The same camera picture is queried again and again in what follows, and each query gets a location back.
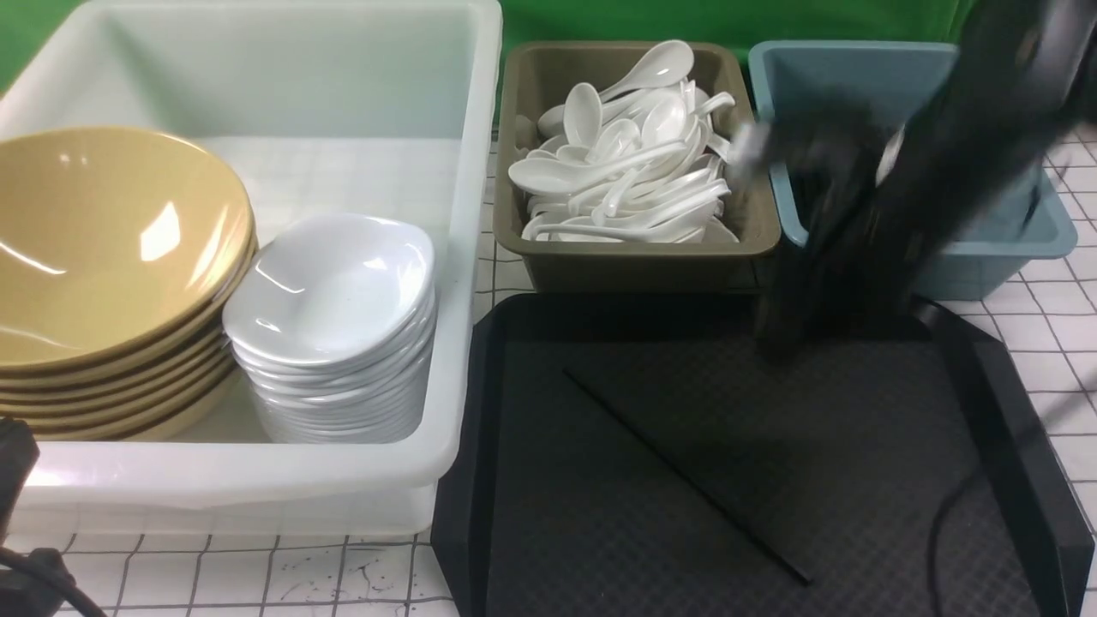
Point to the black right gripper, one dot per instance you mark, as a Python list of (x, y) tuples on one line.
[(837, 147)]

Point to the black chopstick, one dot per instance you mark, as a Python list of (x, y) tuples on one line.
[(726, 510)]

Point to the yellow noodle bowl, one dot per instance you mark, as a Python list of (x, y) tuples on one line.
[(111, 236)]

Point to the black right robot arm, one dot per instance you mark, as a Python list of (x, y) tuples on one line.
[(1022, 79)]

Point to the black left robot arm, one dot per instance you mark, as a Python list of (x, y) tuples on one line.
[(19, 454)]

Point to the stack of yellow noodle bowls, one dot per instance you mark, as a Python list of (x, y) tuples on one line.
[(153, 393)]

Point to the blue chopstick bin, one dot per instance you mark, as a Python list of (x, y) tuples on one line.
[(892, 79)]

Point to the green backdrop cloth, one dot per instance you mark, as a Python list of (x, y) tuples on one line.
[(737, 25)]

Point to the pile of white soup spoons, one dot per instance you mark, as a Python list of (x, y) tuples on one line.
[(637, 162)]

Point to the olive brown spoon bin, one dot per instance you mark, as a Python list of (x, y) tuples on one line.
[(537, 77)]

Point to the black plastic serving tray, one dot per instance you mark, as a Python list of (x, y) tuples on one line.
[(900, 464)]

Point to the white translucent plastic tub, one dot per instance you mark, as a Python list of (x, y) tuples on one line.
[(377, 107)]

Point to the stack of white side dishes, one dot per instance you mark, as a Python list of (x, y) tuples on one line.
[(334, 325)]

